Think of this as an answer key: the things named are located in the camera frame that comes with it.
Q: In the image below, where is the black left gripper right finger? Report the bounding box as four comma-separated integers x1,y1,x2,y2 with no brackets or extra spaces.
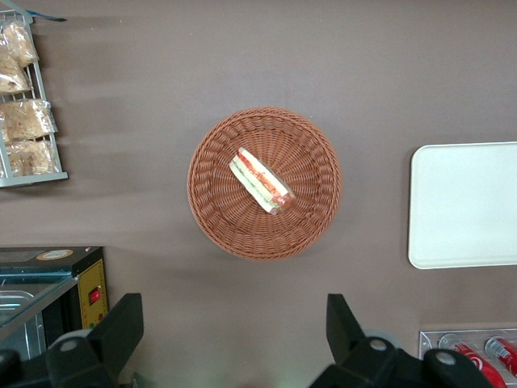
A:
307,293,423,388

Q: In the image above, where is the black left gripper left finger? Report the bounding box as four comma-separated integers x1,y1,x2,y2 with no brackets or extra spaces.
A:
44,293,145,388

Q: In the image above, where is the cream plastic tray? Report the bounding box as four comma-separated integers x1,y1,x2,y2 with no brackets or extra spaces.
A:
407,141,517,271

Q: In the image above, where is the tray of packaged snacks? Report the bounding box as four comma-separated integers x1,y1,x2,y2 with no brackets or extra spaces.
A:
0,10,69,189

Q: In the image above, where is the black food warmer machine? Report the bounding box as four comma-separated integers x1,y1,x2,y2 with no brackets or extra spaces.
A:
0,245,109,363

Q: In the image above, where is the clear acrylic bottle rack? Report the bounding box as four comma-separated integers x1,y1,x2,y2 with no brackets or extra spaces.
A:
418,329,517,388

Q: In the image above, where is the red cola bottle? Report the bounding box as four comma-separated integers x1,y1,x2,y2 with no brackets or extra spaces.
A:
484,336,517,371
439,334,508,388

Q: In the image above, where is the round brown wicker basket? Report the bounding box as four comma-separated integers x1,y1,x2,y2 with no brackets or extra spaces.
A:
186,106,343,262

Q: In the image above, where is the wrapped triangle sandwich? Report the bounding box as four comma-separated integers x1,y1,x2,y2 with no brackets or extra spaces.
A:
229,146,295,216

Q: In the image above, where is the bagged bread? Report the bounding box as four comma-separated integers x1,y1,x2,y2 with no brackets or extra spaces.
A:
0,98,57,142
0,50,33,96
3,138,57,178
2,20,40,68

